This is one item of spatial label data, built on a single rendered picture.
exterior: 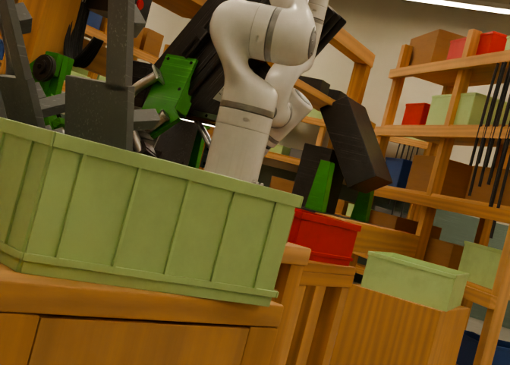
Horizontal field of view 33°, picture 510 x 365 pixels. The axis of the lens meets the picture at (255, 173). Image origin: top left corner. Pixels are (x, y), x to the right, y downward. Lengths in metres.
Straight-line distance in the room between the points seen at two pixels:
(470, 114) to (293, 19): 3.80
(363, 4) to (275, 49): 10.52
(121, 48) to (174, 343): 0.40
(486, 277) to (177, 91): 2.80
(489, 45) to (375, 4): 6.69
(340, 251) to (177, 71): 0.72
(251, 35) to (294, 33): 0.09
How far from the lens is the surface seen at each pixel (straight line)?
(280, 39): 1.80
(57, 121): 2.39
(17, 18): 1.29
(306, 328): 3.09
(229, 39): 1.82
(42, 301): 1.00
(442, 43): 6.40
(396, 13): 12.13
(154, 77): 2.55
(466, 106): 5.62
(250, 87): 1.80
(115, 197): 1.07
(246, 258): 1.21
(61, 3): 2.63
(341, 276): 2.38
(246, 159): 1.79
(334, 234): 2.32
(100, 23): 8.57
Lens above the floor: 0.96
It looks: 1 degrees up
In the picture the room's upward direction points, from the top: 15 degrees clockwise
